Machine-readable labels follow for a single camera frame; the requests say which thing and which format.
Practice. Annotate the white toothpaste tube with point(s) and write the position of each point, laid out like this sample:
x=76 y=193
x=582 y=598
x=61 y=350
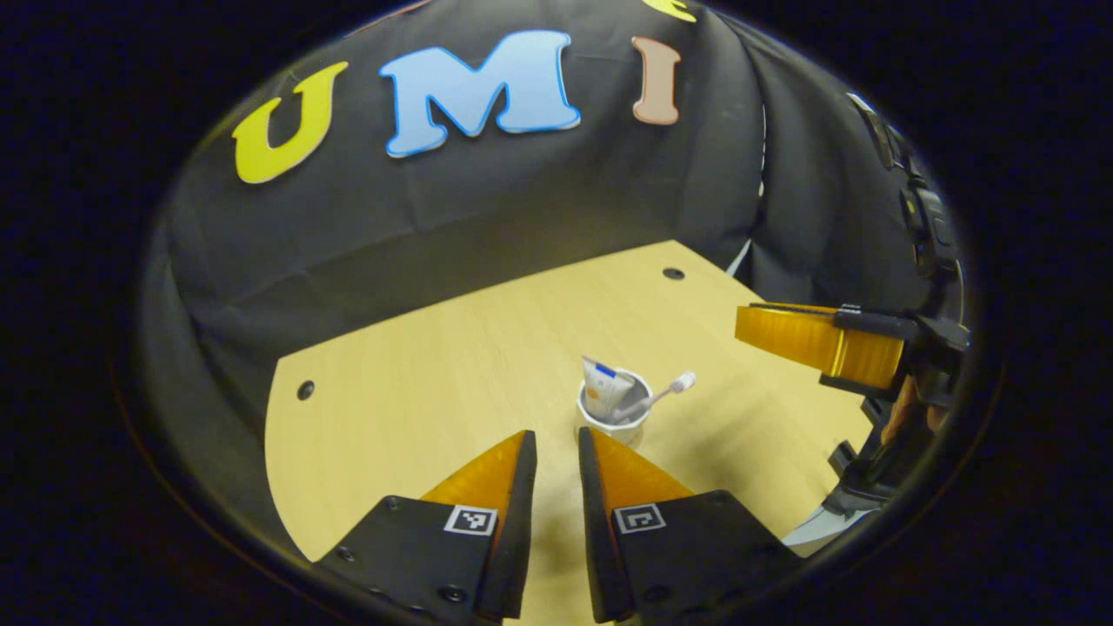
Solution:
x=602 y=387

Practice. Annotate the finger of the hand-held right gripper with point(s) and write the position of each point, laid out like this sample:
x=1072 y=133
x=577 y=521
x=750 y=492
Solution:
x=809 y=343

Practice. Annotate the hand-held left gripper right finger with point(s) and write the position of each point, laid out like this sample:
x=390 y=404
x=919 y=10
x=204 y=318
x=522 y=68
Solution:
x=596 y=548

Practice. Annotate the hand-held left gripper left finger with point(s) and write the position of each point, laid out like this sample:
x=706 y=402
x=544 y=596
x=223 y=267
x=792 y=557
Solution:
x=517 y=530

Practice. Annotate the light wooden desktop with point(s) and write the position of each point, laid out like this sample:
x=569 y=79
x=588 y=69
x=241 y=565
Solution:
x=417 y=365

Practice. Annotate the white toothbrush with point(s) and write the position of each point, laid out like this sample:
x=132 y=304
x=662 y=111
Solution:
x=683 y=382

